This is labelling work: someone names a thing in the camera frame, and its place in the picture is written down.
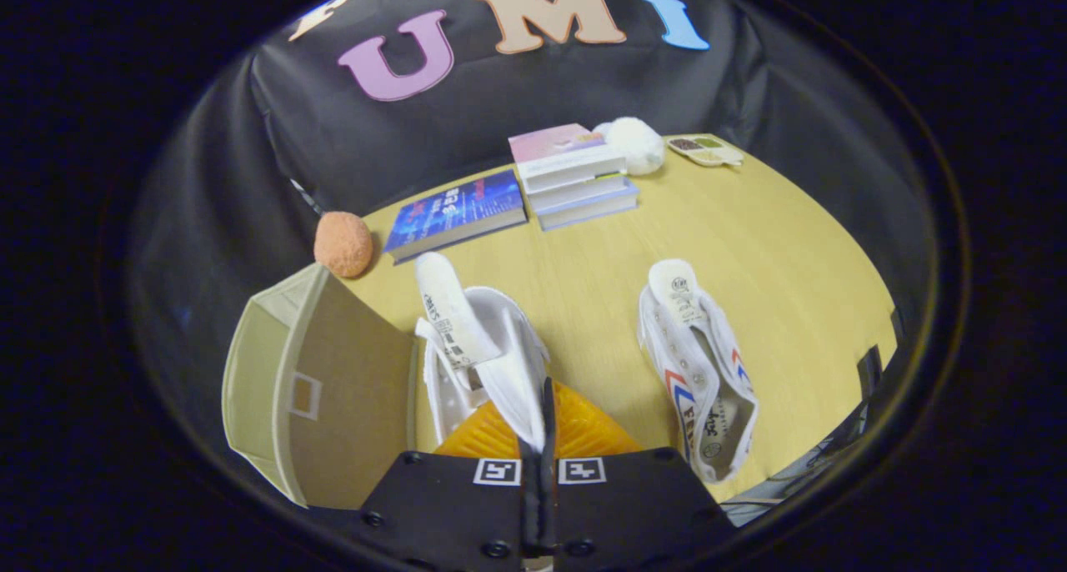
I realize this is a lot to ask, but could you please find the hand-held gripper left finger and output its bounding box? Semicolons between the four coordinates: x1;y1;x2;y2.
358;397;543;572

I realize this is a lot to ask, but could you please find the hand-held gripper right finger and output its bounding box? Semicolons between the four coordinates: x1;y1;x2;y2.
542;378;739;572

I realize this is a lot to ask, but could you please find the brown cardboard storage box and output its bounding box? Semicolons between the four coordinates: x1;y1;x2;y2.
221;263;418;510

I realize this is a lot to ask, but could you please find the white canvas shoe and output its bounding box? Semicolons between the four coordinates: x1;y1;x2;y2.
638;259;759;484
413;252;551;454

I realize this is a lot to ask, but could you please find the orange plush ball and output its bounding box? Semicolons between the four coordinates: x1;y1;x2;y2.
313;212;374;278

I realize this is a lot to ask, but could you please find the dark blue cover book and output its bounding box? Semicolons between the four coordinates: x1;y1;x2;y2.
383;169;528;264

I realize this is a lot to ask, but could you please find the grey blue book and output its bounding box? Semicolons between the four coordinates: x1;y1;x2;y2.
533;180;641;231

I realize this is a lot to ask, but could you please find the white thick book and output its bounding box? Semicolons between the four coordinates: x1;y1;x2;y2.
525;172;634;214

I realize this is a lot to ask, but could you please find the white plush ball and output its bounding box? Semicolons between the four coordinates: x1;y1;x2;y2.
594;117;666;177

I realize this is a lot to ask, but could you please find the cream sectioned snack tray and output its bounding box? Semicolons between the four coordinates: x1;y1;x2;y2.
665;135;744;168

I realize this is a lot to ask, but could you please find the pink cover book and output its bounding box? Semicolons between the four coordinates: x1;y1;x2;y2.
508;123;628;193

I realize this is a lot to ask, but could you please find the black hanging cable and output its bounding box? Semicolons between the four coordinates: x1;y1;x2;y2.
290;178;324;217

